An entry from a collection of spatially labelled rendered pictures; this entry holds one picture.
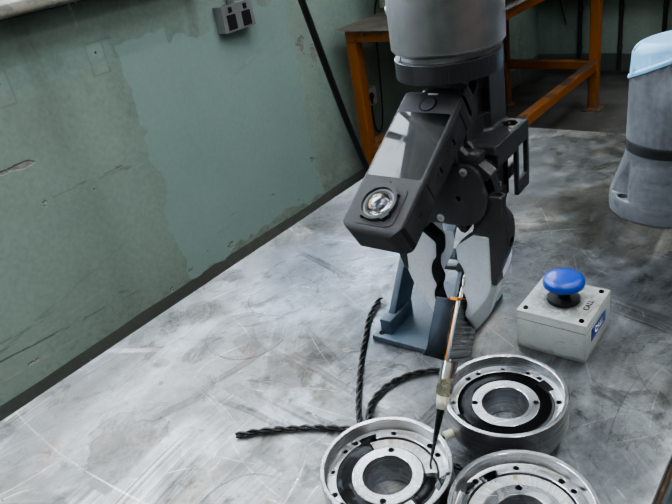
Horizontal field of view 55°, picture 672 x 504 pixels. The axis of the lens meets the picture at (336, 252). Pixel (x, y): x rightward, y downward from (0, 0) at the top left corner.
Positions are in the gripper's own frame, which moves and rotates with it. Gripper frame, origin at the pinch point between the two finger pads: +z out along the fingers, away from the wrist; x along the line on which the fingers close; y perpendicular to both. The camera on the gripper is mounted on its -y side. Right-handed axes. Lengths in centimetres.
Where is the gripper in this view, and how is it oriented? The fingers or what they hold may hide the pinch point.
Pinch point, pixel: (455, 314)
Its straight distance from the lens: 51.9
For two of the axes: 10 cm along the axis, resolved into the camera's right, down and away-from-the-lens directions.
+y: 5.7, -4.7, 6.8
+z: 1.6, 8.7, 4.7
